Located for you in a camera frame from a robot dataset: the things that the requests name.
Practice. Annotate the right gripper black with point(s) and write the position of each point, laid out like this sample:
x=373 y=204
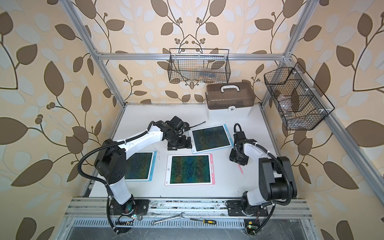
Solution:
x=232 y=158

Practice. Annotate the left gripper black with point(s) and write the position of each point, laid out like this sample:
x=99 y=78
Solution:
x=183 y=144

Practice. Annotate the blue writing tablet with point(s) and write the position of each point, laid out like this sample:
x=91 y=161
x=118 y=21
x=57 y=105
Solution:
x=140 y=167
x=210 y=138

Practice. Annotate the pink writing tablet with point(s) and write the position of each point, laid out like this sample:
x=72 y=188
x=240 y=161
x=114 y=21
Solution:
x=190 y=170

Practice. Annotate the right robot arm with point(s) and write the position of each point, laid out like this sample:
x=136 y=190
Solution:
x=275 y=178

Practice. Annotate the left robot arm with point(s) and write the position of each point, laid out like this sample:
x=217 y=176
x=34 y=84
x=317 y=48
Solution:
x=112 y=156

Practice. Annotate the brown lid storage box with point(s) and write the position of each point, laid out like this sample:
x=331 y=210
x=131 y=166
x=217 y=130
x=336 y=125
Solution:
x=230 y=100

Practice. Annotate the yellow black screwdriver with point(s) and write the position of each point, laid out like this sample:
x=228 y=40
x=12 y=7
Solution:
x=204 y=221

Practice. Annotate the silver wrench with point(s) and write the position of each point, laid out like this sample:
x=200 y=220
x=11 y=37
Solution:
x=179 y=216

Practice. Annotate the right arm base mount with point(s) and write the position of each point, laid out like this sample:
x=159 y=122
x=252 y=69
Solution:
x=235 y=209

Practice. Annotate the black wire basket back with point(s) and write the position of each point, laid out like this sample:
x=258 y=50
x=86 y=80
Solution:
x=209 y=66

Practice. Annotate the black wire basket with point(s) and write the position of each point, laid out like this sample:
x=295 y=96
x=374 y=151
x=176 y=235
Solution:
x=301 y=103
x=209 y=66

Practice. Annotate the black wire basket right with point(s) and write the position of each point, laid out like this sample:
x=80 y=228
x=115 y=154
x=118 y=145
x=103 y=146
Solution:
x=301 y=103

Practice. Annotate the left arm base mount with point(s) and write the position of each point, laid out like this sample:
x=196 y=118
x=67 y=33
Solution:
x=130 y=208

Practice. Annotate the aluminium frame rail front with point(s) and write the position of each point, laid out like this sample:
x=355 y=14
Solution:
x=192 y=207

